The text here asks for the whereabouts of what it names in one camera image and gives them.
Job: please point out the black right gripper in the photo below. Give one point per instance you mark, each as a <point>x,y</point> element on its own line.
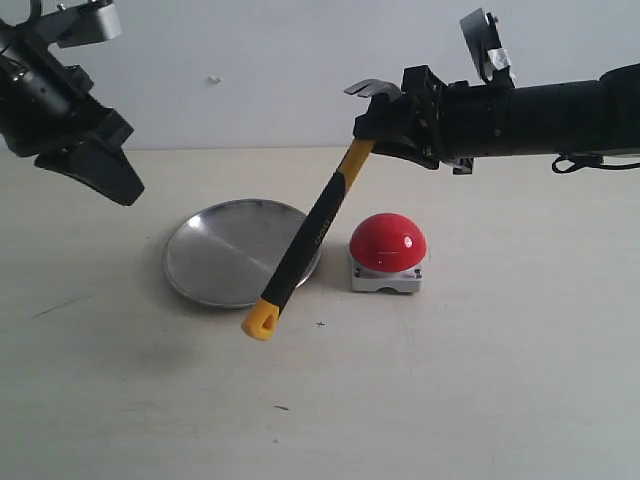
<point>441,123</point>

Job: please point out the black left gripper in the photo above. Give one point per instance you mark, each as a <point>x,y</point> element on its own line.
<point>46,107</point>

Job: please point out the yellow black claw hammer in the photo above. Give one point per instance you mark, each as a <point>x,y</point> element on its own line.
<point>261,322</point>

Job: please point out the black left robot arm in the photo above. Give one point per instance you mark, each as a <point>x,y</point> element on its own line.
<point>48,113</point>

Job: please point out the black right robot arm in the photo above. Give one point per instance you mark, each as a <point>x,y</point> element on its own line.
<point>582,122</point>

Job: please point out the red dome push button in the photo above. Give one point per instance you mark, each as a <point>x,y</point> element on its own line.
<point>387,253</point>

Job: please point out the round steel plate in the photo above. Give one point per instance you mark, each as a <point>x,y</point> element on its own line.
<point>224,255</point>

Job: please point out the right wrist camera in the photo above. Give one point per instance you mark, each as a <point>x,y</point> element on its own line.
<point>490,58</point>

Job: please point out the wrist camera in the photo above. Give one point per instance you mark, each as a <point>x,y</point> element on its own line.
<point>88,23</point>
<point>490,58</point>

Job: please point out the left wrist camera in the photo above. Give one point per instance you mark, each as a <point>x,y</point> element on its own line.
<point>88,23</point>

